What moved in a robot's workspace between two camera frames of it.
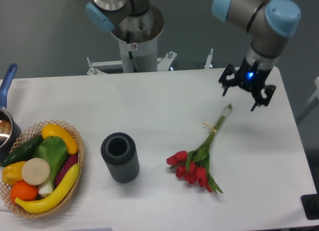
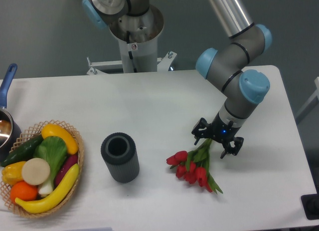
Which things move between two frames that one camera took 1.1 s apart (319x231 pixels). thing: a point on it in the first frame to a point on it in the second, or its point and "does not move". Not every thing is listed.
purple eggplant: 71,160 does not move
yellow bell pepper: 12,173 does not move
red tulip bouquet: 194,165 does not move
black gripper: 252,79 to 219,131
